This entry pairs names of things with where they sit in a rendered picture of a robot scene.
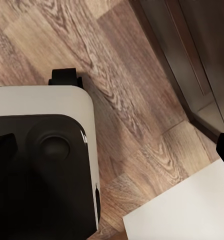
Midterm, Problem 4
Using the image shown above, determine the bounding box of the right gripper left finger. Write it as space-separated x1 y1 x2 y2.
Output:
0 133 18 180

